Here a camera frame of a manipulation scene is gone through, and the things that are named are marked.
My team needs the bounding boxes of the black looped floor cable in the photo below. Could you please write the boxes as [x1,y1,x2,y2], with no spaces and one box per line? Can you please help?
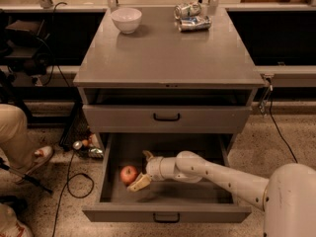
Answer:
[51,151,96,237]

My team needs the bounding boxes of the open lower grey drawer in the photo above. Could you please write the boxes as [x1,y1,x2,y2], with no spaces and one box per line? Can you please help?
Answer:
[83,133,252,223]

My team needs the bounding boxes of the black floor cable right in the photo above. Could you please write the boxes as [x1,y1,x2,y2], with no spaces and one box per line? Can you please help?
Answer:
[268,82,299,165]

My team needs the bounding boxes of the blue silver soda can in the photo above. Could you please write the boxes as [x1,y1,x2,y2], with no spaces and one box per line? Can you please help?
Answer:
[178,16,211,32]

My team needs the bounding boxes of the black equipment on left shelf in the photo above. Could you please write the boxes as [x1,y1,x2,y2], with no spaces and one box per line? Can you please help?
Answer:
[1,20,51,76]

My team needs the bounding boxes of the person leg beige trousers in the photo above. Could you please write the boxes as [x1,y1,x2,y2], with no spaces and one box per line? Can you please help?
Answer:
[0,104,36,173]

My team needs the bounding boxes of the white ceramic bowl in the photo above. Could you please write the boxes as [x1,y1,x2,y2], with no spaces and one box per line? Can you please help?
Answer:
[111,8,142,34]

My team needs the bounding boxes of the pile of cans on floor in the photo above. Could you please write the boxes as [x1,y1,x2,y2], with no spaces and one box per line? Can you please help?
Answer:
[72,133,104,159]

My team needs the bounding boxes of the grey drawer cabinet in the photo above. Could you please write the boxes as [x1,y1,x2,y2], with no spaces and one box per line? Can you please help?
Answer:
[74,7,263,146]

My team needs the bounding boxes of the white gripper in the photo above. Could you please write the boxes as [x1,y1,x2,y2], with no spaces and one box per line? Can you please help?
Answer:
[127,150,164,192]

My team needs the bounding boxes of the black tripod leg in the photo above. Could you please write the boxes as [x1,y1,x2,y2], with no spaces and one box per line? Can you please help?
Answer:
[0,157,53,195]

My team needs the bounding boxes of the green white soda can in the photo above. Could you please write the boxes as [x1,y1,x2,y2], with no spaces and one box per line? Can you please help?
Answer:
[174,2,201,20]

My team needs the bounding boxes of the closed upper grey drawer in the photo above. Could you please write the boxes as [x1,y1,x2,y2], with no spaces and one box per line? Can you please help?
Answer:
[83,105,251,133]

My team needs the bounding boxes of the white sneaker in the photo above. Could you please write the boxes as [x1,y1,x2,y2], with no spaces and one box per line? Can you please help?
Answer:
[18,146,53,175]

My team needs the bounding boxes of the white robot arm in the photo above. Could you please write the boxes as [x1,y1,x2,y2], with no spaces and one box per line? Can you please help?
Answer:
[128,151,316,237]

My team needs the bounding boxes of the red apple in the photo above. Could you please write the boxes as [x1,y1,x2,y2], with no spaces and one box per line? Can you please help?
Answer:
[119,165,138,186]

